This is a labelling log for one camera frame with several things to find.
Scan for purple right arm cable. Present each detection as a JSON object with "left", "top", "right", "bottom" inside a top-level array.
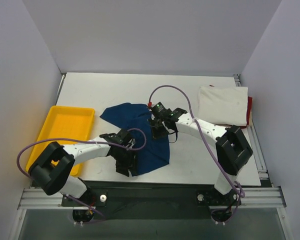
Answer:
[{"left": 148, "top": 84, "right": 246, "bottom": 222}]

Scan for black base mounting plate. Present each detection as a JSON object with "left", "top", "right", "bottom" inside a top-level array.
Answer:
[{"left": 61, "top": 181, "right": 237, "bottom": 221}]

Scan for red folded t shirt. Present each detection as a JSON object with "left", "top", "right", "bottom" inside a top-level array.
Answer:
[{"left": 246, "top": 96, "right": 253, "bottom": 127}]

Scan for aluminium frame rail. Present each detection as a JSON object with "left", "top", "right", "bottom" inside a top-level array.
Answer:
[{"left": 18, "top": 187, "right": 287, "bottom": 210}]

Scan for white folded t shirt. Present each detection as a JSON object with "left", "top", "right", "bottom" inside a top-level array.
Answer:
[{"left": 197, "top": 86, "right": 249, "bottom": 127}]

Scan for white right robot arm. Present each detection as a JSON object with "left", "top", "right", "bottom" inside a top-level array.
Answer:
[{"left": 148, "top": 102, "right": 253, "bottom": 204}]

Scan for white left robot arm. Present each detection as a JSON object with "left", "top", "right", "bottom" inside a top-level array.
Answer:
[{"left": 28, "top": 129, "right": 137, "bottom": 206}]

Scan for yellow plastic tray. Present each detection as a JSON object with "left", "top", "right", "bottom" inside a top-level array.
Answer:
[{"left": 25, "top": 105, "right": 95, "bottom": 177}]

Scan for blue t shirt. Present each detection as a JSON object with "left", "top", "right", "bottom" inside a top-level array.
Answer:
[{"left": 100, "top": 102, "right": 170, "bottom": 176}]

